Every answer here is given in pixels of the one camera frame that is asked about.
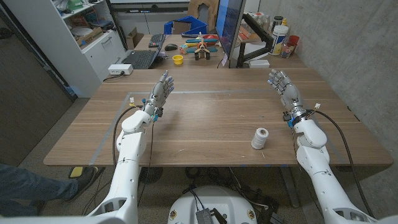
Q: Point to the small white box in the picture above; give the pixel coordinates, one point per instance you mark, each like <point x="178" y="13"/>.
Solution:
<point x="259" y="63"/>

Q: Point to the printed cardboard box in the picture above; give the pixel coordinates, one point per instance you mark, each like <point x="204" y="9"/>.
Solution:
<point x="91" y="37"/>

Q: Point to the flat brown cardboard box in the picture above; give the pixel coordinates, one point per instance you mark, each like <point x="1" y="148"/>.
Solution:
<point x="247" y="34"/>

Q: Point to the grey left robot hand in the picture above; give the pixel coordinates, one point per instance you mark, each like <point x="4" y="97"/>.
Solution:
<point x="158" y="95"/>

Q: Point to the white power strip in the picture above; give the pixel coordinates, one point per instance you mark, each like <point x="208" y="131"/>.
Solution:
<point x="119" y="69"/>

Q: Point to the small yellow cup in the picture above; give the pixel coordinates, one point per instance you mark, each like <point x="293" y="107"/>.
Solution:
<point x="178" y="60"/>

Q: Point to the colourful toy cube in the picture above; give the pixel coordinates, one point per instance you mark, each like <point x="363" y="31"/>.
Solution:
<point x="183" y="49"/>

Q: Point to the black computer mouse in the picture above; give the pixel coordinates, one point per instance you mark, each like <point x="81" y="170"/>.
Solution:
<point x="171" y="47"/>

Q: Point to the white labelled canister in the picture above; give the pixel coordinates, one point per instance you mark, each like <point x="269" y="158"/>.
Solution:
<point x="278" y="40"/>

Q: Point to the black round fan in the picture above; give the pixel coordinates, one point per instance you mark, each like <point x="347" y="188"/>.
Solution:
<point x="152" y="175"/>

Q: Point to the white shelf cabinet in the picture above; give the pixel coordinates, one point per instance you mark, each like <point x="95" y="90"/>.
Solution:
<point x="62" y="59"/>

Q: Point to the blue plastic bin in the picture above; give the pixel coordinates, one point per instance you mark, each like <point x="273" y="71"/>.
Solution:
<point x="196" y="25"/>

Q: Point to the green box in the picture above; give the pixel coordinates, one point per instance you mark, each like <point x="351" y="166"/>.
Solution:
<point x="74" y="4"/>

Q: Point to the dark-lidded jar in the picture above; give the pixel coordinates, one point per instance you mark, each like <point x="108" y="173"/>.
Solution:
<point x="277" y="21"/>

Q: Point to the clear glass jar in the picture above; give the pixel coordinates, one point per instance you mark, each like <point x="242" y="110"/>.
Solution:
<point x="287" y="50"/>

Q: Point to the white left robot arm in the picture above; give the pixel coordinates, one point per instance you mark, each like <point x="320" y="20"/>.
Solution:
<point x="130" y="149"/>

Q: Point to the grey metal table leg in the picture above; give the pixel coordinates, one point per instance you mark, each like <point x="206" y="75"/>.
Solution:
<point x="289" y="186"/>

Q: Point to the red cup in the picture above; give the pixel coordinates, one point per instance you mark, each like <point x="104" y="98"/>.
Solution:
<point x="293" y="40"/>

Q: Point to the white bowl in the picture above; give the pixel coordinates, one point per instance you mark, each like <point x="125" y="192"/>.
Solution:
<point x="81" y="31"/>

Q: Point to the person's leg in jeans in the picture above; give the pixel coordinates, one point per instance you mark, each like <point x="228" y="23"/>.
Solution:
<point x="28" y="189"/>

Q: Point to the large flat monitor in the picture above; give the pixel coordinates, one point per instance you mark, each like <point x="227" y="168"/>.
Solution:
<point x="228" y="21"/>

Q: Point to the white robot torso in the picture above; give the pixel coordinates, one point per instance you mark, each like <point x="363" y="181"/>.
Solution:
<point x="214" y="199"/>

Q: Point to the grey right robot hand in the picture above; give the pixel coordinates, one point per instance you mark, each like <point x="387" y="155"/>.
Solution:
<point x="289" y="93"/>

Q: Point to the wooden toy airplane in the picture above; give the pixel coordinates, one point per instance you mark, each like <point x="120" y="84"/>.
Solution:
<point x="202" y="48"/>

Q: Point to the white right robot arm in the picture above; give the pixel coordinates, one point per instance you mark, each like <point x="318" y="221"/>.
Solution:
<point x="314" y="155"/>

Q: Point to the open brown cardboard box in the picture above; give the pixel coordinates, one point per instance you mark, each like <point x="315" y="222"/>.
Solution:
<point x="133" y="39"/>

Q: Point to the black laptop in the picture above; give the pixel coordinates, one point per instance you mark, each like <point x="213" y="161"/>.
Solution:
<point x="140" y="59"/>

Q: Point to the black keyboard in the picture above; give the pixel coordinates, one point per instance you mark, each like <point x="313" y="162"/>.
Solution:
<point x="157" y="40"/>

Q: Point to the yellow bottle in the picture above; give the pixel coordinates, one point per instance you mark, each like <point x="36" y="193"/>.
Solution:
<point x="284" y="22"/>

